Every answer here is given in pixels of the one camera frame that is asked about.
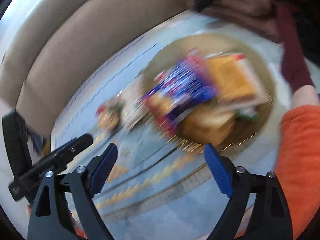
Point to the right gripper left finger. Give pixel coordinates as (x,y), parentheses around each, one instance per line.
(50,216)

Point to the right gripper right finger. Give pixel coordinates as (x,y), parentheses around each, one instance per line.
(270,218)

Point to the clear bag of buns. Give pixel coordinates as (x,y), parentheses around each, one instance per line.
(204,126)

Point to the toast bread packet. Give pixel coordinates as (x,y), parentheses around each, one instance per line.
(237,84)

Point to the blue cracker snack bag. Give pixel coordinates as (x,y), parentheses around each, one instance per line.
(178,91)

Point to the round cookie clear packet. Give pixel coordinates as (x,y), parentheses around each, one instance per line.
(109,114)

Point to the patterned blue table cloth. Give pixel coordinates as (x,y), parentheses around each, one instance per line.
(168,191)

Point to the gold ribbed snack bowl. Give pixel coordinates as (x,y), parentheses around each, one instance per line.
(249,121)

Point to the beige sofa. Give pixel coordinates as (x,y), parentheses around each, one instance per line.
(62,42)

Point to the brown puffy jacket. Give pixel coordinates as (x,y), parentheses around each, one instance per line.
(273,19)

